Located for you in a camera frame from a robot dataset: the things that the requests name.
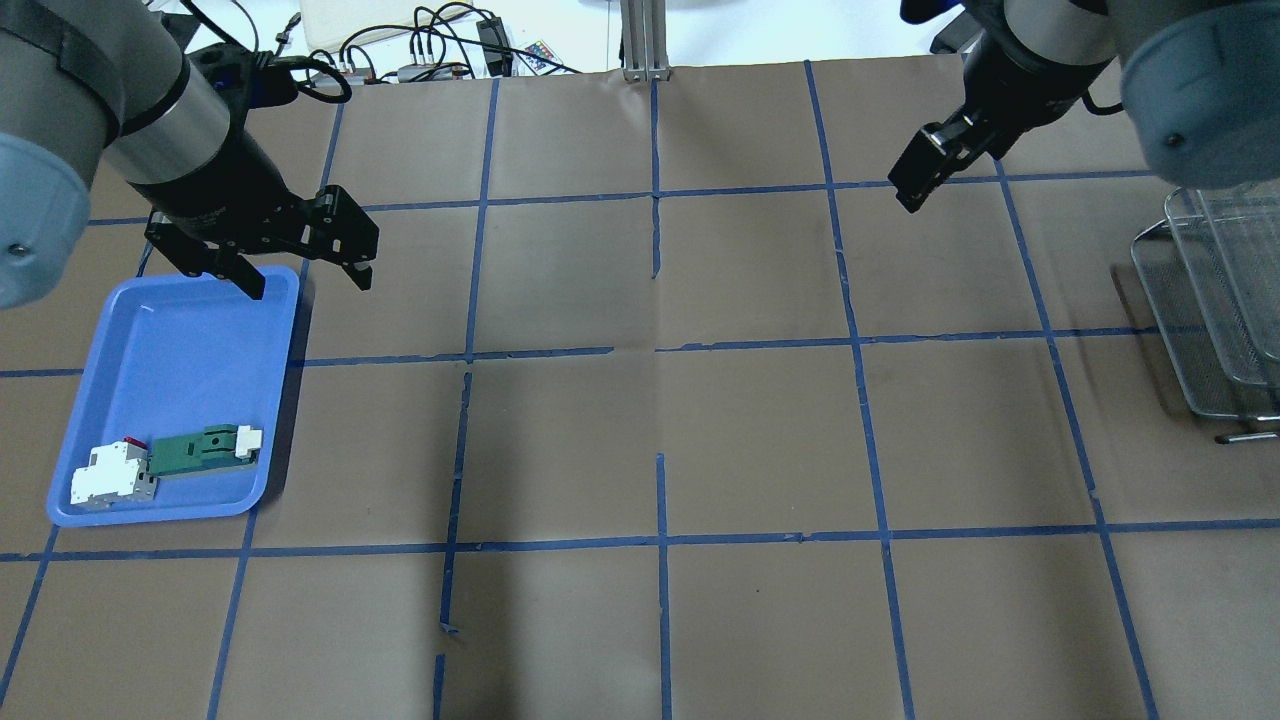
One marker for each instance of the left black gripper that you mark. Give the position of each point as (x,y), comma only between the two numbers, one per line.
(218,182)

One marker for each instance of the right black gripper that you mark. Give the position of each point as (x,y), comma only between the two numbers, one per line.
(1012,88)

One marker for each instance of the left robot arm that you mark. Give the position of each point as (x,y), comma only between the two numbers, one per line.
(87,83)

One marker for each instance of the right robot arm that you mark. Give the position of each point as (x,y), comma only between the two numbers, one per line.
(1198,82)

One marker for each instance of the blue plastic tray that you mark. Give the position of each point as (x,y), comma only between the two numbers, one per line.
(172,355)

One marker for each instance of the green terminal block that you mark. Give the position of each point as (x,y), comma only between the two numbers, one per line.
(215,448)

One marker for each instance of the white circuit breaker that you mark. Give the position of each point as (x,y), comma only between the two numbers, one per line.
(114,473)

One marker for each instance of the power strip with cables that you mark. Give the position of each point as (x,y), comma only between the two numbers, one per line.
(432,41)

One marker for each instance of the wire mesh shelf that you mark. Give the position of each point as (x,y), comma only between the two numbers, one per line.
(1209,270)

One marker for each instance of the aluminium frame post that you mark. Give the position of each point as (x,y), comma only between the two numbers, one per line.
(644,53)

